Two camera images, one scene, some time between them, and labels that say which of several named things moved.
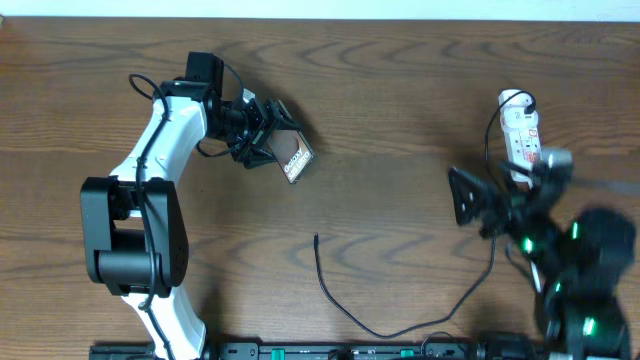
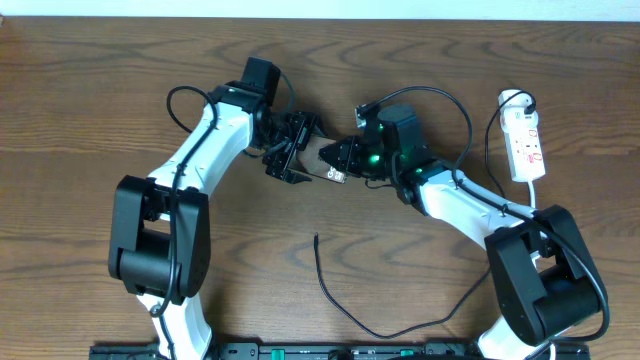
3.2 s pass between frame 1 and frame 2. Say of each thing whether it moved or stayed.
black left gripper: moved
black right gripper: moved
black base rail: stayed
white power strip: stayed
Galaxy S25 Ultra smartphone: moved
